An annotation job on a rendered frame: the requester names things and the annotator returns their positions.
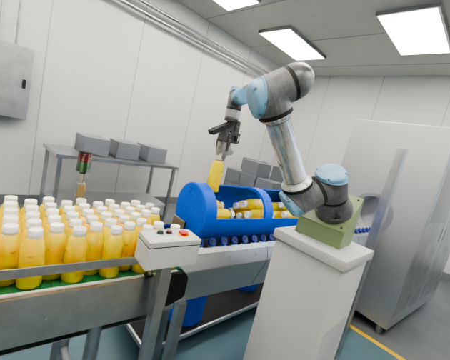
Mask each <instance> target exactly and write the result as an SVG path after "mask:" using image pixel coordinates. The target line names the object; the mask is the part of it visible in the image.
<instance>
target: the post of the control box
mask: <svg viewBox="0 0 450 360"><path fill-rule="evenodd" d="M170 274H171V268H166V269H157V270H156V275H155V279H154V285H153V289H152V293H151V298H150V302H149V309H148V313H147V316H146V323H145V327H144V332H143V336H142V340H141V347H140V350H139V357H138V360H152V356H153V352H154V347H155V343H156V337H157V334H158V330H159V324H160V320H161V314H162V311H163V307H164V301H165V297H166V291H167V287H168V284H169V278H170Z"/></svg>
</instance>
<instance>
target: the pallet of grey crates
mask: <svg viewBox="0 0 450 360"><path fill-rule="evenodd" d="M271 166H272V165H270V164H268V163H267V162H264V161H259V160H257V159H251V158H246V157H243V160H242V163H241V169H235V168H229V167H227V170H226V176H225V180H224V184H223V185H229V186H244V187H253V188H260V189H274V190H282V188H281V184H282V182H283V181H284V180H283V177H282V175H281V171H280V168H279V166H273V169H272V172H271V176H269V174H270V171H271Z"/></svg>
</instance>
